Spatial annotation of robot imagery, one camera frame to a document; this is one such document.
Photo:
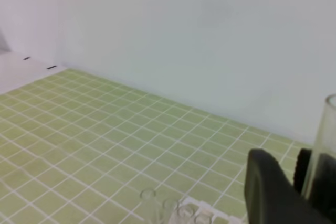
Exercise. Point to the green checked tablecloth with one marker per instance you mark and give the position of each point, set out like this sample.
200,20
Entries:
76,148

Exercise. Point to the white plastic test tube rack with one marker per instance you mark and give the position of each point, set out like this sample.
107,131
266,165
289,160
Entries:
205,213

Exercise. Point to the clear glass test tube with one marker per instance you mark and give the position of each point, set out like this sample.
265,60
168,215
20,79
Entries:
323,149

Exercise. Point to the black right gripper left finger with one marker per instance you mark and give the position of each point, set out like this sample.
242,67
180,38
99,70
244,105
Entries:
271,198

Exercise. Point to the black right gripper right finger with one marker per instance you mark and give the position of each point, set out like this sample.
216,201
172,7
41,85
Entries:
322,194

